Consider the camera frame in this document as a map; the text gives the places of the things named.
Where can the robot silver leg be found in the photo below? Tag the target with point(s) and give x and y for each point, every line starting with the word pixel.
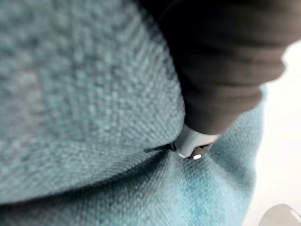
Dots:
pixel 283 216

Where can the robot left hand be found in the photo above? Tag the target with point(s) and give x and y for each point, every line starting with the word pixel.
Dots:
pixel 223 66

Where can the teal woven cushion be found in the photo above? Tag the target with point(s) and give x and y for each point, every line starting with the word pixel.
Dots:
pixel 94 117

